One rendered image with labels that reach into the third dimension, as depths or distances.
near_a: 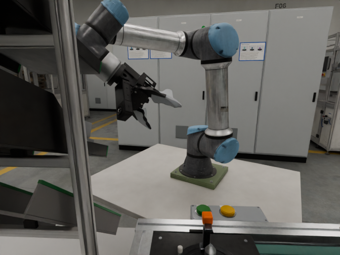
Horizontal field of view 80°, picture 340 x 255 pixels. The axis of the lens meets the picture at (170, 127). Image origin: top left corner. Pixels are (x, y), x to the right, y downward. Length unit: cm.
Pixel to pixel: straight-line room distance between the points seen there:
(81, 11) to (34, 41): 934
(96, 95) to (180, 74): 565
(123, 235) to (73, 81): 55
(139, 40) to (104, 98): 770
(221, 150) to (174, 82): 265
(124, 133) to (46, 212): 350
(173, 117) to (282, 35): 198
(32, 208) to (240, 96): 324
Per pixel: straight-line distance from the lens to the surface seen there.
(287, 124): 362
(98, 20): 60
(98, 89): 850
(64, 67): 30
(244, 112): 343
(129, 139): 380
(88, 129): 42
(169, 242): 54
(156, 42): 80
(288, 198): 101
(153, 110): 352
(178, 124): 347
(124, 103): 54
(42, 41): 31
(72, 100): 29
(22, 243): 82
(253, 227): 64
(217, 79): 79
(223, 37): 77
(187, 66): 336
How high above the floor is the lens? 134
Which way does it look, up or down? 14 degrees down
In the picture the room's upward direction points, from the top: straight up
